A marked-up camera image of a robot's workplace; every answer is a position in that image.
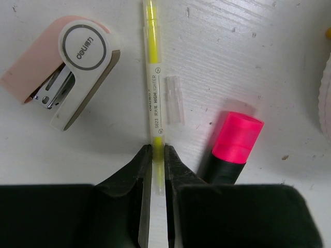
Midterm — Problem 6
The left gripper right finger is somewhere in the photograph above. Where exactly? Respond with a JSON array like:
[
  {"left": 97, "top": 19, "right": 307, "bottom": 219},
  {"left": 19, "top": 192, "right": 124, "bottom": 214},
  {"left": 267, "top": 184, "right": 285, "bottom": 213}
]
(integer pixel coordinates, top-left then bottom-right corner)
[{"left": 164, "top": 146, "right": 323, "bottom": 247}]

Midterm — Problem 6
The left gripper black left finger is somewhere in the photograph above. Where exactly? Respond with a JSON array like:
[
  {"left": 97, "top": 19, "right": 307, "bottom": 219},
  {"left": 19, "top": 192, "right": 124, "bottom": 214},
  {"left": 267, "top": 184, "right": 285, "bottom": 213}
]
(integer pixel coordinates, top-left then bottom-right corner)
[{"left": 1, "top": 145, "right": 152, "bottom": 247}]

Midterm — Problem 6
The yellow thin highlighter pen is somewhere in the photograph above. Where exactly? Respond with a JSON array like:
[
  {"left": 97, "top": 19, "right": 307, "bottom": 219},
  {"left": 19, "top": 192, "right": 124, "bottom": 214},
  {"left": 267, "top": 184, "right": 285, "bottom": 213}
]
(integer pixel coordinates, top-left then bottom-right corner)
[{"left": 142, "top": 1, "right": 165, "bottom": 195}]

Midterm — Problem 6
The pink black highlighter marker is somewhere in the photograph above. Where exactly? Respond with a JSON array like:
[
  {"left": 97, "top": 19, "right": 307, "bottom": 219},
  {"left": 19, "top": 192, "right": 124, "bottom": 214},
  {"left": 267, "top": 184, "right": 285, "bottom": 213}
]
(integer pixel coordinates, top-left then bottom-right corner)
[{"left": 197, "top": 111, "right": 264, "bottom": 185}]

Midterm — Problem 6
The clear cap near yellow pen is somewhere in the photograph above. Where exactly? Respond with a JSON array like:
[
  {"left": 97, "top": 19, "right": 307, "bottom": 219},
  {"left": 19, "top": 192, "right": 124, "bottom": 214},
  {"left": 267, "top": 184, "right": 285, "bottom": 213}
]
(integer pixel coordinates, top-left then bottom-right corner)
[{"left": 165, "top": 76, "right": 185, "bottom": 126}]

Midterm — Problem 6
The pink white mini stapler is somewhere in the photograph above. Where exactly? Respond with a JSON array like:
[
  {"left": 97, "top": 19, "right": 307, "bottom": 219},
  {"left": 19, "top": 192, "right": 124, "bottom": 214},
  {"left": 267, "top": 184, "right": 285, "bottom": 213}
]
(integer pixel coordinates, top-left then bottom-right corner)
[{"left": 1, "top": 15, "right": 121, "bottom": 132}]

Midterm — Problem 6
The white round divided container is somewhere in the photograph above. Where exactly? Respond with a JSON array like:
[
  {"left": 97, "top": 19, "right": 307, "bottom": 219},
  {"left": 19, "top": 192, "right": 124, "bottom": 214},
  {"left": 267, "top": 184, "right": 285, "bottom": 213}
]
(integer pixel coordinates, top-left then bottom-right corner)
[{"left": 318, "top": 57, "right": 330, "bottom": 144}]

